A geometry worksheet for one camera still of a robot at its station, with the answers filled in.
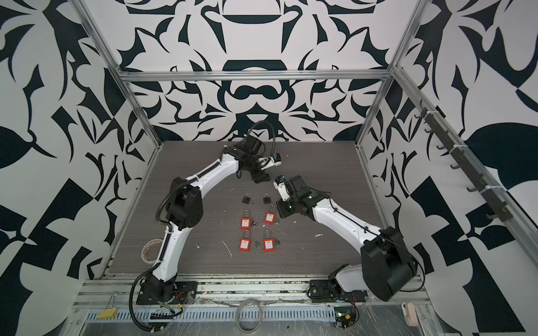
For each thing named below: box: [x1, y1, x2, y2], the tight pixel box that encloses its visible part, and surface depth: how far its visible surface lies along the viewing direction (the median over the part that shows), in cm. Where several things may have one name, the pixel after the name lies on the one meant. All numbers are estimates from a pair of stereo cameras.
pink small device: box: [400, 301, 419, 327], surface depth 70 cm
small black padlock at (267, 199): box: [263, 191, 272, 204], surface depth 100 cm
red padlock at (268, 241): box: [262, 228, 276, 253], surface depth 86 cm
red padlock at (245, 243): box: [238, 229, 252, 252], surface depth 86 cm
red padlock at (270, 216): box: [264, 205, 277, 225], surface depth 93 cm
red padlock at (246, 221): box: [240, 209, 252, 230], surface depth 91 cm
